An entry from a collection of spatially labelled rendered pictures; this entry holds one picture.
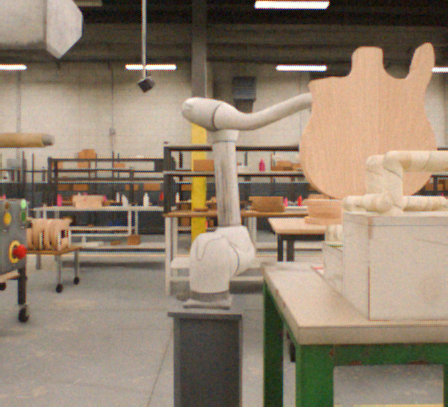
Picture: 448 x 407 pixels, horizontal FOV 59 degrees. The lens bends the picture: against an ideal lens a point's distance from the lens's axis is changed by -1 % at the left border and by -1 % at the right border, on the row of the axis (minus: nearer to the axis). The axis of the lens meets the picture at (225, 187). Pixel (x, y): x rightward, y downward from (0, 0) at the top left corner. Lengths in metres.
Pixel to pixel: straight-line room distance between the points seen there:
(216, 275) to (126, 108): 11.04
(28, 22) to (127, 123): 11.54
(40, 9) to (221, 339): 1.19
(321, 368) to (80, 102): 12.34
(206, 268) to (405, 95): 0.90
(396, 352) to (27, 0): 0.86
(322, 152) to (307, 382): 0.57
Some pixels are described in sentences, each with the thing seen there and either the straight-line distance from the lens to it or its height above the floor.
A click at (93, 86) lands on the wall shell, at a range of 12.79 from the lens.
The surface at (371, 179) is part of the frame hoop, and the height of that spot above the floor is 1.17.
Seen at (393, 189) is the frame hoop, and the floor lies 1.15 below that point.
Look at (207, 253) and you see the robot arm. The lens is 1.53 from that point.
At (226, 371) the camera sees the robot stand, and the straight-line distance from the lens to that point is 1.59.
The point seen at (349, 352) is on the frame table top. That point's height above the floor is 0.88.
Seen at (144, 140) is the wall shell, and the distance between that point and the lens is 12.13.
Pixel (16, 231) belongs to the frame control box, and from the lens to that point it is 1.25.
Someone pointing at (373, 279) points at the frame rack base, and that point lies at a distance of 0.71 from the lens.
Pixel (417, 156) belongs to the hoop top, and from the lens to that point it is 0.73.
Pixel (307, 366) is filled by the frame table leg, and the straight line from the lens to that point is 0.71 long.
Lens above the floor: 1.14
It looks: 1 degrees up
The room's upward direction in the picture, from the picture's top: straight up
